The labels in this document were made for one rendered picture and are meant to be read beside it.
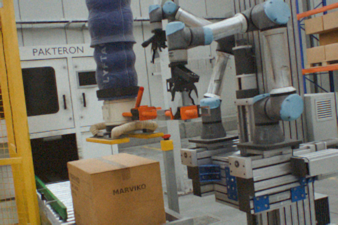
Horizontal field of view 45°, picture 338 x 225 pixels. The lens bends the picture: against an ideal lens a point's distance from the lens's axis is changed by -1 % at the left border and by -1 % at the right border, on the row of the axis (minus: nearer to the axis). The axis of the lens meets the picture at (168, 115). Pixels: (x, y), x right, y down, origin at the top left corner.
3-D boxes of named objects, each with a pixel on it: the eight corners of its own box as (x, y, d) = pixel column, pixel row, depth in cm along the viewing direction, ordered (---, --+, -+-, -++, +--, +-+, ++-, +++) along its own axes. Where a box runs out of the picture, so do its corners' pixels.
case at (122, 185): (74, 222, 272) (67, 162, 270) (131, 208, 289) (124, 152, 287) (99, 247, 218) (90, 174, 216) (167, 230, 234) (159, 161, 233)
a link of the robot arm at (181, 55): (190, 49, 161) (172, 49, 157) (191, 61, 162) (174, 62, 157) (180, 52, 168) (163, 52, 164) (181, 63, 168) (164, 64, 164)
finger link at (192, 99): (195, 109, 171) (185, 89, 168) (203, 108, 166) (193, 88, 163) (189, 112, 169) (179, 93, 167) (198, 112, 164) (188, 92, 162)
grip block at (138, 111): (130, 121, 193) (129, 108, 193) (149, 118, 198) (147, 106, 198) (138, 121, 186) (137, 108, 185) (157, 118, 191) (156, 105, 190)
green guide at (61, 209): (26, 185, 418) (25, 177, 417) (37, 183, 422) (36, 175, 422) (52, 222, 273) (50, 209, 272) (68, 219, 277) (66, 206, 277)
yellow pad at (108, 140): (85, 141, 221) (84, 132, 221) (103, 139, 226) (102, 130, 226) (110, 144, 192) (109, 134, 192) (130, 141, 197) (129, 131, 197)
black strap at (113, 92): (90, 99, 217) (89, 91, 216) (130, 94, 228) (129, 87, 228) (106, 96, 197) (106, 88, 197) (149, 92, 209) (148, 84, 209)
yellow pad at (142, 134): (118, 136, 231) (116, 128, 230) (133, 134, 236) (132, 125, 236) (146, 139, 202) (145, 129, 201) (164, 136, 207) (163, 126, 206)
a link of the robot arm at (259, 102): (268, 120, 206) (265, 93, 206) (287, 120, 194) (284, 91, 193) (249, 122, 201) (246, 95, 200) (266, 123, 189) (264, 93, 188)
